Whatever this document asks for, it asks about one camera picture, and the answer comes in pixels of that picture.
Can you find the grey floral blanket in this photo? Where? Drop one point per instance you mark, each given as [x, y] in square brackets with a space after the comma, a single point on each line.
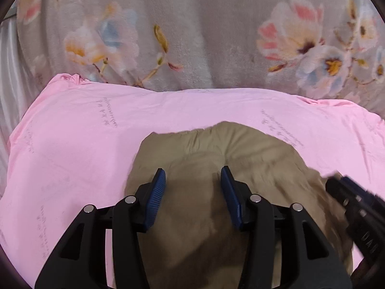
[210, 36]

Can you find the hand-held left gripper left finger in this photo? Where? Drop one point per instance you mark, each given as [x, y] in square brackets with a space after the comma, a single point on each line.
[156, 198]

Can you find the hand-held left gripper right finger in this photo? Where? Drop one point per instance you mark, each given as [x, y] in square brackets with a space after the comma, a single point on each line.
[231, 198]

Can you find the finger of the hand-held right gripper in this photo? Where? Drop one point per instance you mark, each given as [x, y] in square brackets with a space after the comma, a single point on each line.
[346, 189]

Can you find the khaki garment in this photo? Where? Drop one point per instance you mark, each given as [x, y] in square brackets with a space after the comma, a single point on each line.
[195, 156]

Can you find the white ribbed cloth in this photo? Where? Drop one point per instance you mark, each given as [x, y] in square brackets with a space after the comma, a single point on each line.
[12, 66]

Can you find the pink printed bed sheet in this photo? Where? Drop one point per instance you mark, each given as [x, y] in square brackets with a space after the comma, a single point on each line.
[75, 156]

